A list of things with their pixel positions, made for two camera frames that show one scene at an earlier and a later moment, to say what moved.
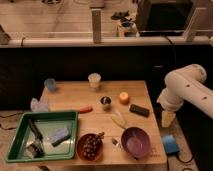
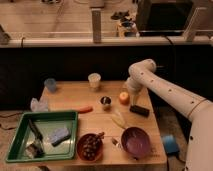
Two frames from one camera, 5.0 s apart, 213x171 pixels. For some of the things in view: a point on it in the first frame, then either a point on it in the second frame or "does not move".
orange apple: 124,98 does not move
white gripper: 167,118 → 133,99
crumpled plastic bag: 38,106 does not move
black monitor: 163,18 does not move
